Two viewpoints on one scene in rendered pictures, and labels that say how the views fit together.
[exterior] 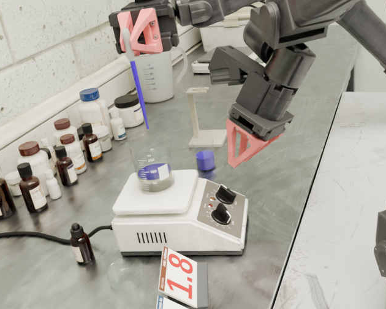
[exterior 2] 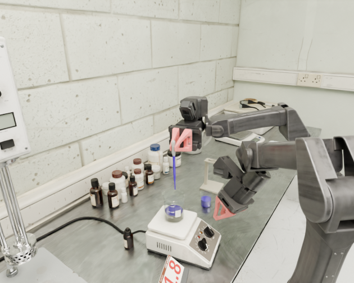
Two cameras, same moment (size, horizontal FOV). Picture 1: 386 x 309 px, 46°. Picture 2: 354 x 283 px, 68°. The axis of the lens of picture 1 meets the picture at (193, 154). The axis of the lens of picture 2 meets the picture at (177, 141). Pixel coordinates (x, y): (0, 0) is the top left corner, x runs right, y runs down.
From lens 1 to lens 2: 0.15 m
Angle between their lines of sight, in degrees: 9
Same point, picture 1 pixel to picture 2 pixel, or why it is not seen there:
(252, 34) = (240, 154)
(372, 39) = not seen: hidden behind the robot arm
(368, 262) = not seen: outside the picture
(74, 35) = (155, 112)
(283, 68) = (250, 181)
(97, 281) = (131, 262)
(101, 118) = (158, 161)
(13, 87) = (117, 136)
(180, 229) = (179, 247)
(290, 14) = (258, 159)
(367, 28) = not seen: hidden behind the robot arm
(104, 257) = (138, 247)
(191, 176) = (193, 217)
